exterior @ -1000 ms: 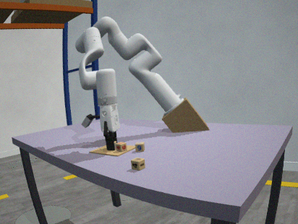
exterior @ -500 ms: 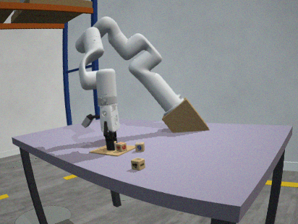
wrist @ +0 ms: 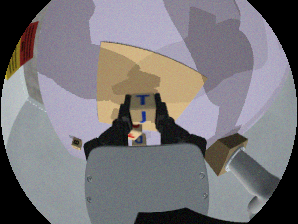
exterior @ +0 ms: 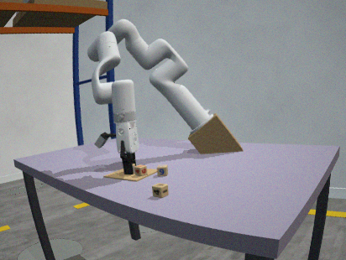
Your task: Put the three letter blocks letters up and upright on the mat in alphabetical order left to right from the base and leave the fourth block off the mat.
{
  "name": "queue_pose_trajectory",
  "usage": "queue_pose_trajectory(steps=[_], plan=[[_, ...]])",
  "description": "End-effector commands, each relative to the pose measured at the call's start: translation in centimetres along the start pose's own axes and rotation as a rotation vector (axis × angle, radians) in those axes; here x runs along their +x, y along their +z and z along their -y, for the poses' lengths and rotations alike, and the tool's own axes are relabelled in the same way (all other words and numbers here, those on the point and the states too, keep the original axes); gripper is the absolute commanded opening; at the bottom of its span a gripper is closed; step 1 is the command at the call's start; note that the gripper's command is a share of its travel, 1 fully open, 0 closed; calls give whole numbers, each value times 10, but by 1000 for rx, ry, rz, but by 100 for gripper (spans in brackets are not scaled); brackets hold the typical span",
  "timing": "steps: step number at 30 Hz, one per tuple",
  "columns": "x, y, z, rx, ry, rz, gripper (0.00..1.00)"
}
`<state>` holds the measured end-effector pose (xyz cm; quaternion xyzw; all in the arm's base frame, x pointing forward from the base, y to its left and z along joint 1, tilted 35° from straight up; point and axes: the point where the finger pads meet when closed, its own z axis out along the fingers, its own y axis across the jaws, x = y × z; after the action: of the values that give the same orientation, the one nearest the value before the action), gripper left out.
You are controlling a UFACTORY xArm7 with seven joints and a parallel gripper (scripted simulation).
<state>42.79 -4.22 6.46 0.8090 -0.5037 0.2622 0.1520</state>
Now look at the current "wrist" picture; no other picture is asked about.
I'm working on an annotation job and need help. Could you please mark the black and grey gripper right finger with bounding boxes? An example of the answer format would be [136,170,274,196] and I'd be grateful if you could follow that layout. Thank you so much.
[154,93,207,157]

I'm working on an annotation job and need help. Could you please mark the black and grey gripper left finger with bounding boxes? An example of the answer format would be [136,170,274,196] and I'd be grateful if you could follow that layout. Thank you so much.
[83,94,133,160]

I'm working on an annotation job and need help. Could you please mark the tan flat mat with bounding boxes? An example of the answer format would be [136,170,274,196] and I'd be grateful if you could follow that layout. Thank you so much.
[97,42,208,124]

